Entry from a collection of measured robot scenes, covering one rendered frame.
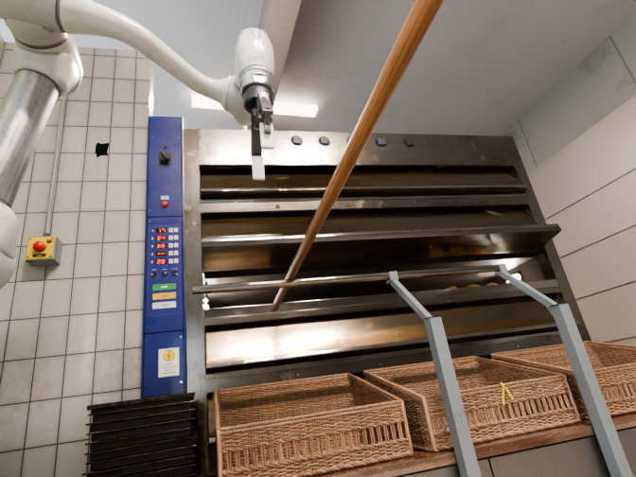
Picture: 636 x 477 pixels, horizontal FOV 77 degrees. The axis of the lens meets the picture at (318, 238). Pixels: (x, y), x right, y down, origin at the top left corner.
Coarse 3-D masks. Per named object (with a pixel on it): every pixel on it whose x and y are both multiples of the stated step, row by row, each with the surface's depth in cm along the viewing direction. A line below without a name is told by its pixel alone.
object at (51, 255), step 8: (32, 240) 156; (40, 240) 157; (56, 240) 159; (32, 248) 155; (48, 248) 156; (56, 248) 158; (32, 256) 154; (40, 256) 154; (48, 256) 155; (56, 256) 158; (32, 264) 157; (40, 264) 158; (48, 264) 159; (56, 264) 160
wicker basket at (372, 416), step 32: (288, 384) 159; (320, 384) 161; (352, 384) 161; (224, 416) 147; (256, 416) 149; (288, 416) 112; (320, 416) 113; (352, 416) 116; (384, 416) 118; (224, 448) 105; (256, 448) 142; (288, 448) 109; (320, 448) 111; (352, 448) 112; (384, 448) 114
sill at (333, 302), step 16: (464, 288) 197; (480, 288) 199; (496, 288) 201; (512, 288) 203; (272, 304) 174; (288, 304) 175; (304, 304) 177; (320, 304) 178; (336, 304) 180; (352, 304) 182
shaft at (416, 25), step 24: (432, 0) 46; (408, 24) 50; (408, 48) 52; (384, 72) 57; (384, 96) 60; (360, 120) 67; (360, 144) 71; (336, 168) 81; (336, 192) 86; (312, 240) 111; (288, 288) 155
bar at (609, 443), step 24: (504, 264) 162; (192, 288) 132; (216, 288) 134; (240, 288) 136; (264, 288) 138; (528, 288) 147; (552, 312) 136; (432, 336) 120; (576, 336) 130; (576, 360) 127; (456, 384) 115; (456, 408) 112; (600, 408) 122; (456, 432) 110; (600, 432) 121; (456, 456) 110; (624, 456) 117
